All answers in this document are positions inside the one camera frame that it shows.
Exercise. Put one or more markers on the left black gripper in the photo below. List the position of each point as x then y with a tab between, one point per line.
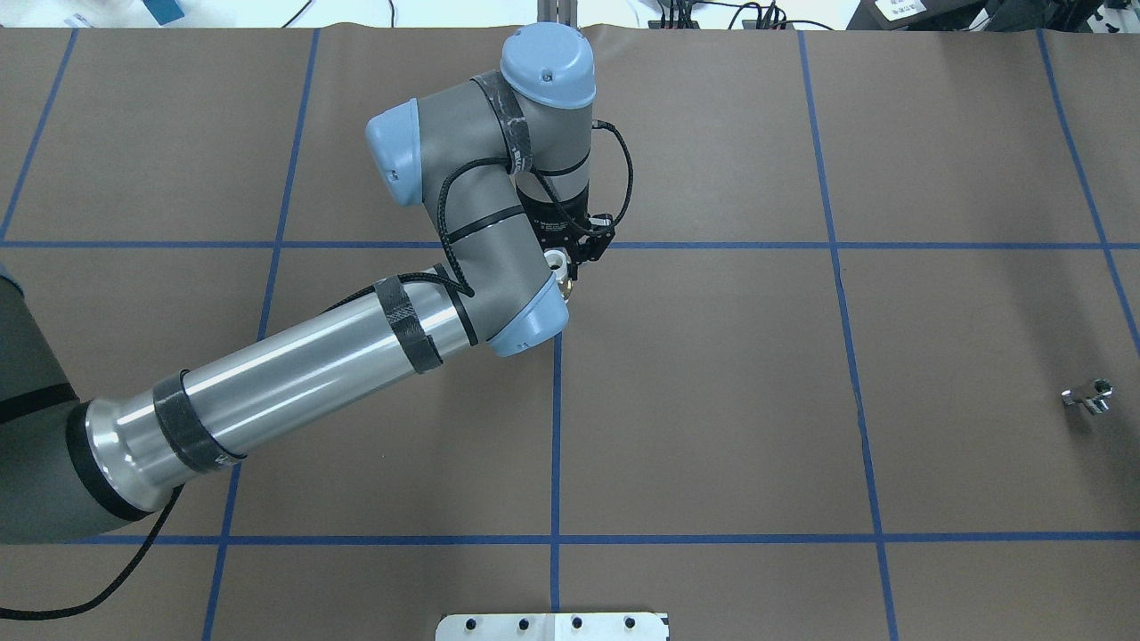
554	216

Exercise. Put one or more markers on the white brass PPR valve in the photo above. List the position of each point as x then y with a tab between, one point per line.
559	263

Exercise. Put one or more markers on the chrome pipe fitting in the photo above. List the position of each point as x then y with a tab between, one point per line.
1093	396

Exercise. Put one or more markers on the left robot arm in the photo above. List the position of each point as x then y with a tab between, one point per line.
499	163

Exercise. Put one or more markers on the aluminium frame post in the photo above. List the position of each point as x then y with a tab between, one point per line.
564	12

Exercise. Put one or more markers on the white camera mast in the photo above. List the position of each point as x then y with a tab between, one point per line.
555	626

